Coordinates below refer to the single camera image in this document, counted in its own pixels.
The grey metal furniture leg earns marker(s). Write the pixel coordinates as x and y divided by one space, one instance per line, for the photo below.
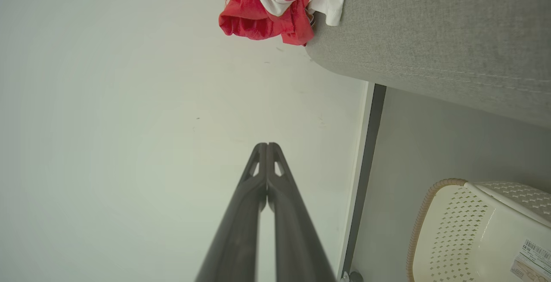
344 278

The cream perforated laundry basket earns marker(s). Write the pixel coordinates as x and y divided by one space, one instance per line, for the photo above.
456 239

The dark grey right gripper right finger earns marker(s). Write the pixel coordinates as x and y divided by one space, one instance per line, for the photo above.
297 247

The barcode sticker label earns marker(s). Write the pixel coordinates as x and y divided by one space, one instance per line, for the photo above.
533 260

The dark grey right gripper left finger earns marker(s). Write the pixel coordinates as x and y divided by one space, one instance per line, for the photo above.
236 239

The black caster wheel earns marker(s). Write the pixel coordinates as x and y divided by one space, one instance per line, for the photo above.
356 277

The white and black baseboard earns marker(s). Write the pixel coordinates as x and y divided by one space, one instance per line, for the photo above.
366 165

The grey fabric sofa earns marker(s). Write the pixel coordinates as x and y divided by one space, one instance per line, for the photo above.
430 28

